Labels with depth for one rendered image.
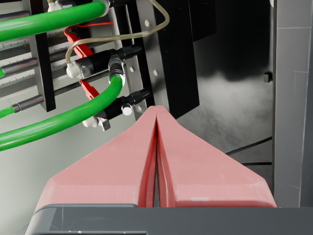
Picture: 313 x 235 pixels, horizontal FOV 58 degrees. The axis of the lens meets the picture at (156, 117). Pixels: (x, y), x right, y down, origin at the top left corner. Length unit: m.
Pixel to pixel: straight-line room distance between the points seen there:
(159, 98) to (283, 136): 0.21
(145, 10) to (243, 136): 0.32
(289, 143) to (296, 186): 0.07
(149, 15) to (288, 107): 0.24
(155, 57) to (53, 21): 0.25
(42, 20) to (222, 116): 0.46
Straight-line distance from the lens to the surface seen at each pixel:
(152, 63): 0.48
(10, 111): 0.61
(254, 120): 0.58
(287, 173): 0.45
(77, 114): 0.25
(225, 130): 0.64
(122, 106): 0.46
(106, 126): 0.42
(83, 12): 0.26
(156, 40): 0.45
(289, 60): 0.37
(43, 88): 0.60
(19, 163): 0.74
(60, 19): 0.25
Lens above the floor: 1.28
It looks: 35 degrees down
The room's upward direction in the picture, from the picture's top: 119 degrees counter-clockwise
